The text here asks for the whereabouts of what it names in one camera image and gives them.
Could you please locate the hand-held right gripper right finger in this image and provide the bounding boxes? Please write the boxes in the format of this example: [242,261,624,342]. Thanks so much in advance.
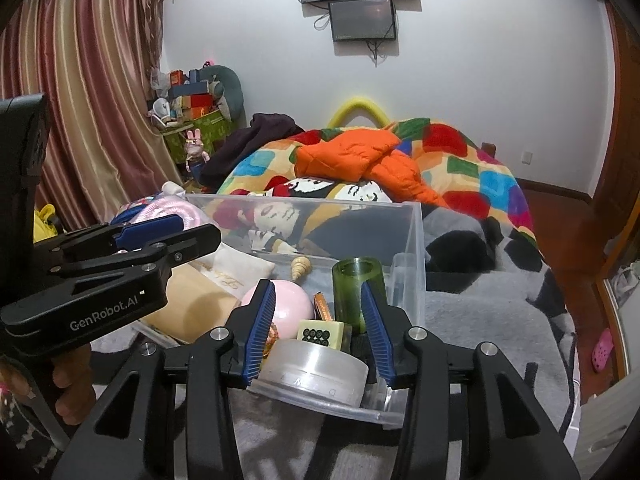
[360,280,581,480]

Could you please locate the clear plastic storage box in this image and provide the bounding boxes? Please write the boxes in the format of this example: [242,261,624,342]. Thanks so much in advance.
[132,194,428,430]

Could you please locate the small black monitor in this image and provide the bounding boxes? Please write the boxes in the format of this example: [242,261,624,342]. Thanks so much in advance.
[327,0,398,43]

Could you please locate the white round jar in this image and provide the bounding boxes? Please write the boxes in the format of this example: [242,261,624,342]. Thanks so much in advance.
[247,337,371,408]

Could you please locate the green box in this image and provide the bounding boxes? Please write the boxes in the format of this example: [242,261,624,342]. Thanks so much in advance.
[162,110,233,163]

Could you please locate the white ribbed panel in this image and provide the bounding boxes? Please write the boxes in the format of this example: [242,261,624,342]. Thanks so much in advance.
[570,375,640,480]

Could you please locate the pink clog shoe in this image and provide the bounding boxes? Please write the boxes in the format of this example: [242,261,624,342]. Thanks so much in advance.
[591,327,615,373]

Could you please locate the yellow foam arch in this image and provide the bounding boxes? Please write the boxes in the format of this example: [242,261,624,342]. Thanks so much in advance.
[327,95,388,128]

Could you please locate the pink round device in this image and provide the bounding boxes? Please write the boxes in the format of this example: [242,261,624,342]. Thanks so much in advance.
[240,279,316,343]

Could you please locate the yellow cloth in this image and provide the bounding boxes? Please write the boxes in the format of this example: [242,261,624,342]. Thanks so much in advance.
[34,203,58,241]

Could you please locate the pink knit bag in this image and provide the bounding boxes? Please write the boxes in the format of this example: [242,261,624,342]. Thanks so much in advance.
[110,195,213,241]

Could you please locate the mahjong tile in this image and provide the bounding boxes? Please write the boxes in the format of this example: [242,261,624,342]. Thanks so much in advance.
[296,319,348,351]

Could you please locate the orange puffer jacket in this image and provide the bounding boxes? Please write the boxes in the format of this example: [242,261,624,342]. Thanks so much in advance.
[292,128,448,208]

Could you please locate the brown patterned curtain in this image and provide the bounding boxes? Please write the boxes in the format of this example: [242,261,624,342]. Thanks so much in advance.
[137,0,166,111]

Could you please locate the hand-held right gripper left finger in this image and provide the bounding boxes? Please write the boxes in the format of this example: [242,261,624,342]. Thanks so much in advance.
[52,279,277,480]

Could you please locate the striped satin curtain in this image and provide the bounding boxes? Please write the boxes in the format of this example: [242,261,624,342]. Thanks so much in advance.
[0,0,176,241]

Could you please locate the beige plastic jar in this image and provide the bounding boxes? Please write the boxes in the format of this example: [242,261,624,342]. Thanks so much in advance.
[142,262,241,346]

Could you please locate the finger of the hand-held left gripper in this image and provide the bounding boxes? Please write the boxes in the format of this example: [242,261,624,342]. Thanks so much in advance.
[47,224,222,287]
[47,214,186,261]

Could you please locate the grey neck pillow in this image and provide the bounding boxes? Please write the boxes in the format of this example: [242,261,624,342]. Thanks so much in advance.
[200,65,246,121]

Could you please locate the small white fan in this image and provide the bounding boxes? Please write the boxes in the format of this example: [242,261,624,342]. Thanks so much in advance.
[151,98,173,128]

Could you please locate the colourful checked blanket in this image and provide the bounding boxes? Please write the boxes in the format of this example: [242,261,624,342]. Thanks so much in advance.
[217,117,541,261]

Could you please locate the stack of coloured boxes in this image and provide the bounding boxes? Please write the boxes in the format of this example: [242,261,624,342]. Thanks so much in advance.
[167,70,216,121]

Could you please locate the person's left hand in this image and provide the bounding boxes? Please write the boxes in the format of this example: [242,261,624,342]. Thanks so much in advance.
[50,347,93,427]

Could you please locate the dark purple clothing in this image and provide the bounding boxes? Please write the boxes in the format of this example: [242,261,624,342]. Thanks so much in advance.
[200,112,306,191]

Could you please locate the white bag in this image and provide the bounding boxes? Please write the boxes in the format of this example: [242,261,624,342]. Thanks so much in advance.
[610,260,640,306]

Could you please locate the pink bunny toy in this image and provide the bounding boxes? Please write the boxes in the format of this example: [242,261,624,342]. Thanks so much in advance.
[184,128,210,173]

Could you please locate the white drawstring pouch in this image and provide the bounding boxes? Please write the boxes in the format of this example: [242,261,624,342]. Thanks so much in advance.
[192,245,276,301]

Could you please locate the green glass pump bottle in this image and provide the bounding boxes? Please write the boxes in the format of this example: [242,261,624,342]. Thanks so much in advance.
[331,256,388,336]

